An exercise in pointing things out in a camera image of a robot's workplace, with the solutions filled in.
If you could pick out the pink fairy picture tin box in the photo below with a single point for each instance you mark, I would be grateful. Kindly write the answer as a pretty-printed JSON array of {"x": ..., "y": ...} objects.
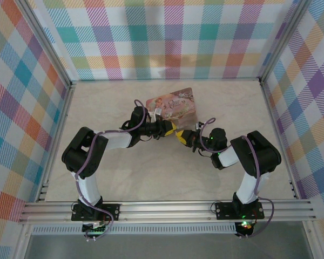
[{"x": 178, "y": 102}]

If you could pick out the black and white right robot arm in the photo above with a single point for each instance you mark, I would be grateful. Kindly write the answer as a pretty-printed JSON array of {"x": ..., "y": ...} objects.
[{"x": 262, "y": 153}]

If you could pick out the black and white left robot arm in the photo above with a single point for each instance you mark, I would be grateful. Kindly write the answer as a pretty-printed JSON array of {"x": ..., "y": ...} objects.
[{"x": 81, "y": 153}]

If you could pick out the thin aluminium edge strip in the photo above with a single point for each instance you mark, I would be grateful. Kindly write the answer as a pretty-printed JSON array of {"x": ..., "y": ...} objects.
[{"x": 164, "y": 80}]

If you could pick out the grey metal panel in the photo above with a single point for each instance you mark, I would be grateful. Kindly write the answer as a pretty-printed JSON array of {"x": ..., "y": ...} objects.
[{"x": 164, "y": 248}]

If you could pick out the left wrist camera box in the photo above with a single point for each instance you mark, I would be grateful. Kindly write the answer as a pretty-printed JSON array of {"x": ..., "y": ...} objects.
[{"x": 156, "y": 114}]

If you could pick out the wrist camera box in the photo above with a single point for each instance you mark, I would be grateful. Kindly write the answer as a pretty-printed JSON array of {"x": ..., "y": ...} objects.
[
  {"x": 199, "y": 125},
  {"x": 156, "y": 114}
]

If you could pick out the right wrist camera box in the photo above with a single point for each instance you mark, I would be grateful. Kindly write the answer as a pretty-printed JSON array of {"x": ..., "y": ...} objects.
[{"x": 199, "y": 125}]

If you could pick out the aluminium table edge rail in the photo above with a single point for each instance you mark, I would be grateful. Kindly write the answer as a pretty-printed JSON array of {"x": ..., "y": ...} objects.
[
  {"x": 272, "y": 113},
  {"x": 62, "y": 121}
]

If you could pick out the wide aluminium mounting rail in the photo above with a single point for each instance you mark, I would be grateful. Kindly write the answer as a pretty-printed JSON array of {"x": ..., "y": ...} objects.
[{"x": 164, "y": 211}]

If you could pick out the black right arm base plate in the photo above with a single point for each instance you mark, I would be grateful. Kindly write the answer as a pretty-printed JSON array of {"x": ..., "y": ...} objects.
[{"x": 224, "y": 210}]

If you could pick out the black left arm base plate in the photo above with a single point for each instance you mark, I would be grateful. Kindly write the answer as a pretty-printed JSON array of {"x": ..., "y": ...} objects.
[{"x": 112, "y": 211}]

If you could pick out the aluminium frame post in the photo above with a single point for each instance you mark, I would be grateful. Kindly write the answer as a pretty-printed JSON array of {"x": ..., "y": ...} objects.
[
  {"x": 48, "y": 44},
  {"x": 283, "y": 40}
]

